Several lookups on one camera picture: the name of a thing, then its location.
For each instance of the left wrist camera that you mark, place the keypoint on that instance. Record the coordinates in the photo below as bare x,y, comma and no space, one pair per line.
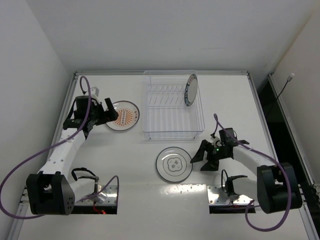
94,91

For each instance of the white wire dish rack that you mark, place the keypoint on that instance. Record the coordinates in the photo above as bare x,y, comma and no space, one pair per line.
165,115

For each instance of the orange sunburst plate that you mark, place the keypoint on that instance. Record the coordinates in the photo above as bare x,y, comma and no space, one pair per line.
128,116

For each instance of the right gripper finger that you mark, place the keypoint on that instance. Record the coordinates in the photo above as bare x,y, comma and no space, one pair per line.
210,166
199,156

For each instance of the grey clover pattern plate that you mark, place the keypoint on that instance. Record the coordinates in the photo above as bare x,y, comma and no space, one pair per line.
173,164

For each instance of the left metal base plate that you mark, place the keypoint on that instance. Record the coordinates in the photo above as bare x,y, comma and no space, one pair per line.
108,197

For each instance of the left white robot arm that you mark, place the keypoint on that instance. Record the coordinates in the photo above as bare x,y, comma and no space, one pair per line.
49,191

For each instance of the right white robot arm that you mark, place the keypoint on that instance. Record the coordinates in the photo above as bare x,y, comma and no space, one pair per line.
275,183

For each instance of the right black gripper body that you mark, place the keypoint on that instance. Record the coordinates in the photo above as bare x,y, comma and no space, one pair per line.
208,153

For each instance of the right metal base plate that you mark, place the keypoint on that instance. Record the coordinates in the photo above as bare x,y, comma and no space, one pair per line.
218,198

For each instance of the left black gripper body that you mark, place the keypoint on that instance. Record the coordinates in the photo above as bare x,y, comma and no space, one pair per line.
100,114

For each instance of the dark blue rimmed plate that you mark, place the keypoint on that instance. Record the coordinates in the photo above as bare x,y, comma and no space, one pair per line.
191,90

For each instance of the metal base plate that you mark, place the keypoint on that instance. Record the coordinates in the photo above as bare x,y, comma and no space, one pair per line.
108,197
218,198

